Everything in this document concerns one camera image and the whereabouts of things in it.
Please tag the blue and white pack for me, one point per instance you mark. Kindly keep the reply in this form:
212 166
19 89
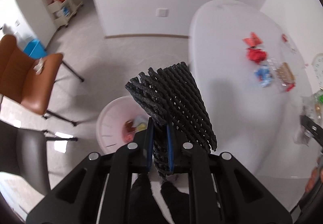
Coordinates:
65 11

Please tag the red crumpled paper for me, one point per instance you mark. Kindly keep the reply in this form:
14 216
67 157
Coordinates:
255 55

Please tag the black foam net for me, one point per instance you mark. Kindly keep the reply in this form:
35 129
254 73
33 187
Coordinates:
176 93

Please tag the orange red wrapper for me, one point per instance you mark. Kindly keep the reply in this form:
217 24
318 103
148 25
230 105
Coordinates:
251 39

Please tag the dark grey chair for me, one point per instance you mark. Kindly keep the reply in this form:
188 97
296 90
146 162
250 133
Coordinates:
27 153

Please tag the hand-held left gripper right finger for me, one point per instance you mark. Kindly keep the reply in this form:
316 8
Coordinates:
170 148

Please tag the person's right hand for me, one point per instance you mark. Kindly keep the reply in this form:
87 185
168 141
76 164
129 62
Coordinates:
314 178

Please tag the person's right leg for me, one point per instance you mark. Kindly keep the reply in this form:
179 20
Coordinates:
176 201

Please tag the clear plastic container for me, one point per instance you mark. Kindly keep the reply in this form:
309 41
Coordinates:
311 105

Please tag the white crumpled tissue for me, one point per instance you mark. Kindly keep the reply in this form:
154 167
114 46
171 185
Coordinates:
39 66

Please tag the cream storage cart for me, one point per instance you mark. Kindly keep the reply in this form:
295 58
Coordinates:
56 18

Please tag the brown cardboard piece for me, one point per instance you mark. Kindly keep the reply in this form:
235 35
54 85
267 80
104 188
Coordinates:
284 71

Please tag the blue plastic bin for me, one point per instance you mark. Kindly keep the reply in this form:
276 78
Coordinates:
34 48

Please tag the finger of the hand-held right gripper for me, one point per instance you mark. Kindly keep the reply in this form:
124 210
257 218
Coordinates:
313 129

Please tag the green packet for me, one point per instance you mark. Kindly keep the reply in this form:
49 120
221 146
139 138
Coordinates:
321 98

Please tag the brown leather chair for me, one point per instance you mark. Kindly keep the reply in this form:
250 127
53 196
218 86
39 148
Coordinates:
25 80

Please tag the white round clock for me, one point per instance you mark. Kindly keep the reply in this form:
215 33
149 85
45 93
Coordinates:
318 70

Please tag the small white wall socket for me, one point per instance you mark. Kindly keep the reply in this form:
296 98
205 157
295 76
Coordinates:
17 23

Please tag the red and white box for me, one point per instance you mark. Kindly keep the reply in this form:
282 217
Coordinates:
285 37

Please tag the small red paper scrap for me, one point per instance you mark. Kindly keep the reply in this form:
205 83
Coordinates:
290 87

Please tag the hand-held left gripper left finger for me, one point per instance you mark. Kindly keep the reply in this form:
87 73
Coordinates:
150 145

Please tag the white plastic trash bin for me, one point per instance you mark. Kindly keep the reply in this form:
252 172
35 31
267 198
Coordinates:
111 118

